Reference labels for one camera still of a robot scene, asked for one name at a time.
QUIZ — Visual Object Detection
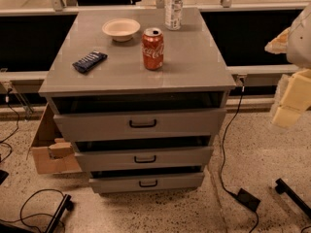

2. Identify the brown cardboard box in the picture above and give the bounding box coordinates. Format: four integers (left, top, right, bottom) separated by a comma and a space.
30, 105, 81, 175

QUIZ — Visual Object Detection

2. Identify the white paper bowl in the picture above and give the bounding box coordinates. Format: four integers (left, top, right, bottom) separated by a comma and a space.
102, 18, 140, 42

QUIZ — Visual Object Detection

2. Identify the grey drawer cabinet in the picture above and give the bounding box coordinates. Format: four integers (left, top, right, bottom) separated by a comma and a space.
38, 6, 237, 196

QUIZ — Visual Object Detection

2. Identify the dark blue snack packet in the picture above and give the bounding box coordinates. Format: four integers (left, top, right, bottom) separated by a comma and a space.
72, 51, 108, 74

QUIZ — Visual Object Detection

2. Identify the black stand leg right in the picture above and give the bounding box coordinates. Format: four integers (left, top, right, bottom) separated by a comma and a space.
275, 179, 311, 219

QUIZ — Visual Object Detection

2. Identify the grey drawer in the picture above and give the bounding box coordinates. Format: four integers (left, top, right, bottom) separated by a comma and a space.
75, 136, 213, 172
89, 166, 204, 193
54, 92, 225, 142

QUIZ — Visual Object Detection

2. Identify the black floor cable left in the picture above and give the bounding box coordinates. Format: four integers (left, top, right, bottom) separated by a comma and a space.
0, 187, 67, 233

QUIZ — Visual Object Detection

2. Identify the red cola can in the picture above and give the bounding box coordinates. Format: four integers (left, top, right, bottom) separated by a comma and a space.
142, 27, 164, 70

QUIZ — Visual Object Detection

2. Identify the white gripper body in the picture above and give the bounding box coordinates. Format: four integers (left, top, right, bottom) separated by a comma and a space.
287, 4, 311, 69

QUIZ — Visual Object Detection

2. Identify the black power cable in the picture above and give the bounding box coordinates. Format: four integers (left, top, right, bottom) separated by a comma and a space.
219, 86, 260, 233

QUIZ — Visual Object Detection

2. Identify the grey bottom drawer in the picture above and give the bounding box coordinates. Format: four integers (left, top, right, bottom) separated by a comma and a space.
89, 166, 204, 193

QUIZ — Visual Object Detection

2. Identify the black power adapter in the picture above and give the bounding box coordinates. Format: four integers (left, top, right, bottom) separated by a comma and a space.
236, 188, 260, 213

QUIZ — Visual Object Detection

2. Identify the black stand leg left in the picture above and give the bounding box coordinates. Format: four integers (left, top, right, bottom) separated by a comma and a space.
45, 194, 74, 233

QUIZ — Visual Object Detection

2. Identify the grey top drawer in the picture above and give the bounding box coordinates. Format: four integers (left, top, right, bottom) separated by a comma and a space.
54, 92, 225, 142

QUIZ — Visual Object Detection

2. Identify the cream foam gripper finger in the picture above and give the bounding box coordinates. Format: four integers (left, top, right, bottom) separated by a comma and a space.
264, 28, 290, 54
271, 69, 311, 128

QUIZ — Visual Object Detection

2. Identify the clear plastic water bottle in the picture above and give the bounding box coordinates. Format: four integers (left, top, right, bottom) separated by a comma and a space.
165, 0, 184, 30

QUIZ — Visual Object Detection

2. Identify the grey middle drawer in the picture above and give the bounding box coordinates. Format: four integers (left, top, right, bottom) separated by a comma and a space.
75, 136, 213, 172

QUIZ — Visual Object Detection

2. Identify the black stand leg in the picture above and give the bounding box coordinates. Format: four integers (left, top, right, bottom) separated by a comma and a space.
275, 179, 311, 219
45, 194, 74, 233

